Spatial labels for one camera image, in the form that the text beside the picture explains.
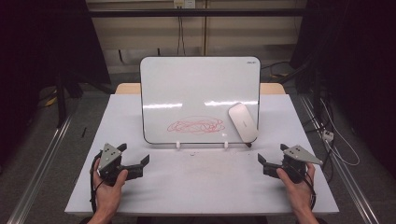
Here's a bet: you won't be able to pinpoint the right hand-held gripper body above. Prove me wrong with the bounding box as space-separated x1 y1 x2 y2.
280 145 324 185

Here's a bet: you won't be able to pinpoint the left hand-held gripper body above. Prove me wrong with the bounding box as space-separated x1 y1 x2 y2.
96 142 131 187

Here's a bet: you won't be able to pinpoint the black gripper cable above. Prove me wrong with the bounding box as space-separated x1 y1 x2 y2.
89 150 105 215
298 169 318 212

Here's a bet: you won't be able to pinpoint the white cable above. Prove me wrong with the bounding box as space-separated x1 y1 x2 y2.
319 98 361 167

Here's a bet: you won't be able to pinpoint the black curtain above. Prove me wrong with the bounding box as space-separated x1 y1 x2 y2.
0 0 112 166
289 0 396 180

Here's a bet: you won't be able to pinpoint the white wall socket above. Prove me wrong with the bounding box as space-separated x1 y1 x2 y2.
173 0 197 9

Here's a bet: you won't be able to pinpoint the black horizontal bar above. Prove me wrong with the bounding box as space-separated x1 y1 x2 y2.
88 7 308 19

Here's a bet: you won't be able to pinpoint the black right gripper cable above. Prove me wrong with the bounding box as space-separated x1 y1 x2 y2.
298 169 318 212

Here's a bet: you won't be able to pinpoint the white dry-erase whiteboard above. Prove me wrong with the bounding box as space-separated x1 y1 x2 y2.
139 55 262 146

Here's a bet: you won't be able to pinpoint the black metal stand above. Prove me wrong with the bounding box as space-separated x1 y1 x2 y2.
279 59 323 120
54 73 86 129

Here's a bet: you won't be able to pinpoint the white-topped wooden table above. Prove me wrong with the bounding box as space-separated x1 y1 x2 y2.
64 81 340 217

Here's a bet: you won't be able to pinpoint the person's right hand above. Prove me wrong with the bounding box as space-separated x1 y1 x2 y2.
276 161 318 217

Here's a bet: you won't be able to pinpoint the black hanging cables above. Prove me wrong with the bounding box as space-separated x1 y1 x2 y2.
177 15 187 57

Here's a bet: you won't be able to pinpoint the person's left hand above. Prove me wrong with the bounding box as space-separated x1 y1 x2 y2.
92 157 129 217

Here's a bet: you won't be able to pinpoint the aluminium floor rail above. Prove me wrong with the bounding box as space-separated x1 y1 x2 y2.
6 101 80 224
298 93 381 224

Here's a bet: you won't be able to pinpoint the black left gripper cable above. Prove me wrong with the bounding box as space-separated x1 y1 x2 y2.
89 150 105 215

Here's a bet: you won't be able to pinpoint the white whiteboard eraser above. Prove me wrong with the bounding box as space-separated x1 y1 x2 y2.
227 102 260 144

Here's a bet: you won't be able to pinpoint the black floor cable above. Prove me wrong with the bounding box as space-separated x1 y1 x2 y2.
260 61 291 79

